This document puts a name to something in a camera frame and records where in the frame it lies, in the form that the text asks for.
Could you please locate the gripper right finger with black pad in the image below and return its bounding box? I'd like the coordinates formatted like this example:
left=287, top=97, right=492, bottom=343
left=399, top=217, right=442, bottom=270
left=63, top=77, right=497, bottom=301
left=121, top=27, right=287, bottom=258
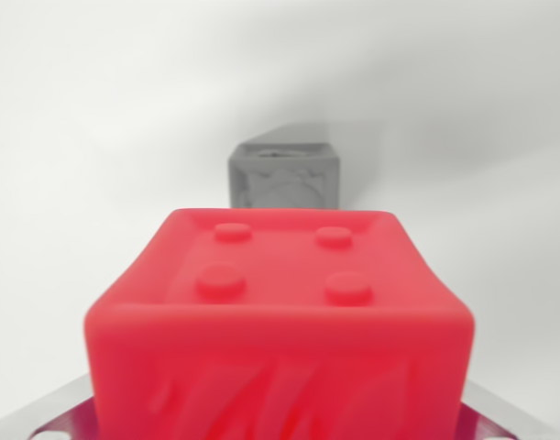
left=461, top=380, right=533, bottom=440

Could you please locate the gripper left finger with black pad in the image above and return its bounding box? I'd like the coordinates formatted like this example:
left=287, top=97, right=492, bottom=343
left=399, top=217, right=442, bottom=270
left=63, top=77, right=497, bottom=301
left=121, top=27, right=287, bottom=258
left=28, top=372, right=100, bottom=440

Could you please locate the red rubber toy cube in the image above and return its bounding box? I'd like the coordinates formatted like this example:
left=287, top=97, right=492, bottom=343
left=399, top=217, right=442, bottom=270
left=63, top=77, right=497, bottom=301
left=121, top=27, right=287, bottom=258
left=82, top=207, right=478, bottom=440

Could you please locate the grey rubber toy cube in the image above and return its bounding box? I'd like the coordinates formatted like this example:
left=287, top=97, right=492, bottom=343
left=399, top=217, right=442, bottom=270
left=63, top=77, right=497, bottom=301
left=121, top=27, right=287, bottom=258
left=226, top=140, right=342, bottom=212

